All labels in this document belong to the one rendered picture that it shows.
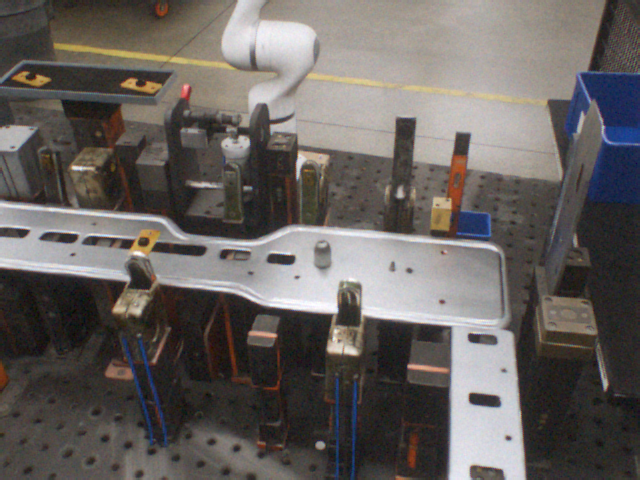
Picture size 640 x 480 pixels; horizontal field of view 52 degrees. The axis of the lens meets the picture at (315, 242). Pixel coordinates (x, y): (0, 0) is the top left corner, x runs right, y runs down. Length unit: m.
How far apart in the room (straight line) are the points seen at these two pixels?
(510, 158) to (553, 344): 2.47
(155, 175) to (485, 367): 0.74
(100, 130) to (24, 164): 0.19
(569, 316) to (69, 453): 0.93
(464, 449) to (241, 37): 1.06
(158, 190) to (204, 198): 0.10
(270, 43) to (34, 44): 2.72
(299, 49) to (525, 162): 2.07
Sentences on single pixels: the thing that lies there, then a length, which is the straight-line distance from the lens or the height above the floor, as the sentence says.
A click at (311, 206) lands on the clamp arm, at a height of 1.02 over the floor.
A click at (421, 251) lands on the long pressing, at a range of 1.23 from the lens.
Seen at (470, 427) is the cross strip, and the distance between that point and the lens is 0.98.
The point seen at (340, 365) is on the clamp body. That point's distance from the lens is 1.00.
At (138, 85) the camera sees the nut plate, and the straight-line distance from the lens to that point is 1.48.
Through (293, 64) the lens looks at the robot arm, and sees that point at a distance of 1.60.
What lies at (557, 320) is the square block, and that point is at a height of 1.06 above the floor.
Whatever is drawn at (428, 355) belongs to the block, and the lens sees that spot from 1.08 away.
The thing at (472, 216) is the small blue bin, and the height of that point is 0.78.
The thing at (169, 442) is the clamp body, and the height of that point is 0.71.
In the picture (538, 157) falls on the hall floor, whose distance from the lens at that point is 3.53.
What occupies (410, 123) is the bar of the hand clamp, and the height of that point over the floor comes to 1.20.
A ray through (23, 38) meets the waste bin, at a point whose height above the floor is 0.38.
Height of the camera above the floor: 1.78
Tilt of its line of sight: 39 degrees down
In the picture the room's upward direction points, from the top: 1 degrees counter-clockwise
